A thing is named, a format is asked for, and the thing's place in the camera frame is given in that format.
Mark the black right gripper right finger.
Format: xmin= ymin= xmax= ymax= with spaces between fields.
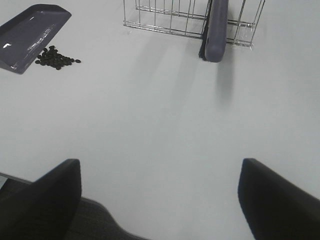
xmin=237 ymin=158 xmax=320 ymax=240

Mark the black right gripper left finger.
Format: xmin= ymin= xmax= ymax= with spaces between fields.
xmin=0 ymin=159 xmax=82 ymax=240

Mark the pile of coffee beans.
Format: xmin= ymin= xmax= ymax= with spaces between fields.
xmin=34 ymin=45 xmax=82 ymax=71

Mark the purple plastic dustpan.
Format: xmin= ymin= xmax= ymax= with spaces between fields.
xmin=0 ymin=3 xmax=72 ymax=75

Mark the chrome wire dish rack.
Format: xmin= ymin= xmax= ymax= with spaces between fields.
xmin=122 ymin=0 xmax=266 ymax=48

